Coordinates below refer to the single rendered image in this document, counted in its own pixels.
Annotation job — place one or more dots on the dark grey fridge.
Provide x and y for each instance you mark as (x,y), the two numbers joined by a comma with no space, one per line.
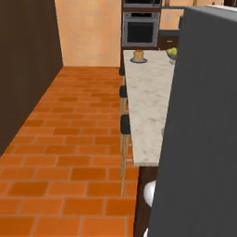
(200,123)

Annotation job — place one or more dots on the dark wood dining counter base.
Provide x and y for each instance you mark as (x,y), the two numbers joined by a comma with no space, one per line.
(145,200)

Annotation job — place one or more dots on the blue plate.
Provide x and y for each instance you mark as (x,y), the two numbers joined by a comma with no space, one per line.
(138,60)

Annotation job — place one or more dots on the stack of pancakes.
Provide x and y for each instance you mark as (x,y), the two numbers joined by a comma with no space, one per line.
(138,55)

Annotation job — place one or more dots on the grey bowl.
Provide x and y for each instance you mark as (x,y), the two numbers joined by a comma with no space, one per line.
(171,57)

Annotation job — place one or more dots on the green fruit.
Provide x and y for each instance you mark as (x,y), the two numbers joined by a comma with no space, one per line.
(172,51)

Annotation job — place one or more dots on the dark wood cupboard run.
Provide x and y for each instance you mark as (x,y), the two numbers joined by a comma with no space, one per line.
(168,40)

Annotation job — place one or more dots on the silver microwave oven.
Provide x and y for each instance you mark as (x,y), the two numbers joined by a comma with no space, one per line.
(142,3)

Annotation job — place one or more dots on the silver wall oven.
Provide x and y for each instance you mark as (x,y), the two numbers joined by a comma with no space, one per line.
(140,29)

